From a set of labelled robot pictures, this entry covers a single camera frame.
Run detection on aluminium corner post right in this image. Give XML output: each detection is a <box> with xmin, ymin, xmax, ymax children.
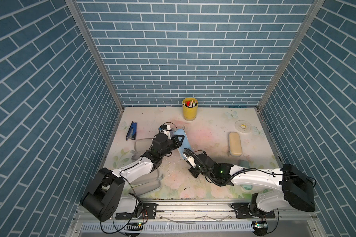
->
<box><xmin>256</xmin><ymin>0</ymin><xmax>325</xmax><ymax>113</ymax></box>

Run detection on grey case front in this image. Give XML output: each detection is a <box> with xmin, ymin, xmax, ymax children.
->
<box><xmin>131</xmin><ymin>170</ymin><xmax>164</xmax><ymax>196</ymax></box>

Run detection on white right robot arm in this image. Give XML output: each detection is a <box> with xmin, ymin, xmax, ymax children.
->
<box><xmin>180</xmin><ymin>148</ymin><xmax>316</xmax><ymax>213</ymax></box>

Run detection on beige zippered umbrella case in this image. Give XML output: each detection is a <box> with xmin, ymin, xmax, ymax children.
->
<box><xmin>228</xmin><ymin>132</ymin><xmax>243</xmax><ymax>157</ymax></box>

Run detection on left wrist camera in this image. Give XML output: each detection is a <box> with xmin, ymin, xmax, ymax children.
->
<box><xmin>159</xmin><ymin>124</ymin><xmax>172</xmax><ymax>139</ymax></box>

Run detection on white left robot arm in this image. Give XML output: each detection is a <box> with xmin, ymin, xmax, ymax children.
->
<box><xmin>80</xmin><ymin>133</ymin><xmax>185</xmax><ymax>222</ymax></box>

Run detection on aluminium corner post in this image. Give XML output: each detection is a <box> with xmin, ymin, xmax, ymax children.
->
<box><xmin>256</xmin><ymin>0</ymin><xmax>325</xmax><ymax>113</ymax></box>
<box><xmin>65</xmin><ymin>0</ymin><xmax>124</xmax><ymax>113</ymax></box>

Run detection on yellow pen cup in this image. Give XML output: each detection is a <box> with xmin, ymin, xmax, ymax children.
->
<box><xmin>182</xmin><ymin>97</ymin><xmax>198</xmax><ymax>121</ymax></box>

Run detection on markers in cup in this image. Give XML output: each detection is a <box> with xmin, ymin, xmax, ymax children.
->
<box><xmin>183</xmin><ymin>100</ymin><xmax>198</xmax><ymax>108</ymax></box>

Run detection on grey open umbrella case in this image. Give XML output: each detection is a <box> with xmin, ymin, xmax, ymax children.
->
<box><xmin>131</xmin><ymin>138</ymin><xmax>152</xmax><ymax>162</ymax></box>

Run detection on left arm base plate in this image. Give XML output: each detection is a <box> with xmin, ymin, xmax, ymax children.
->
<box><xmin>115</xmin><ymin>203</ymin><xmax>158</xmax><ymax>220</ymax></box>

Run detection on aluminium corner post left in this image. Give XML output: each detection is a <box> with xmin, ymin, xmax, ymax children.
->
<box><xmin>65</xmin><ymin>0</ymin><xmax>124</xmax><ymax>113</ymax></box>

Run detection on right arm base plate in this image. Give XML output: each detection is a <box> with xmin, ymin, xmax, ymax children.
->
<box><xmin>230</xmin><ymin>202</ymin><xmax>276</xmax><ymax>219</ymax></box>

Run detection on blue black stapler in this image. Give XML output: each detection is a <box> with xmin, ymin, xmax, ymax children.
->
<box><xmin>126</xmin><ymin>121</ymin><xmax>137</xmax><ymax>141</ymax></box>

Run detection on clear tape roll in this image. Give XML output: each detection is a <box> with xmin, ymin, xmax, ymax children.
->
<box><xmin>235</xmin><ymin>120</ymin><xmax>252</xmax><ymax>134</ymax></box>

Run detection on aluminium front rail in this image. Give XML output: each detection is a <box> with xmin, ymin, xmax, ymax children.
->
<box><xmin>66</xmin><ymin>199</ymin><xmax>326</xmax><ymax>237</ymax></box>

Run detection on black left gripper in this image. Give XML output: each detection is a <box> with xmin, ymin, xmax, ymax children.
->
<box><xmin>158</xmin><ymin>134</ymin><xmax>184</xmax><ymax>158</ymax></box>

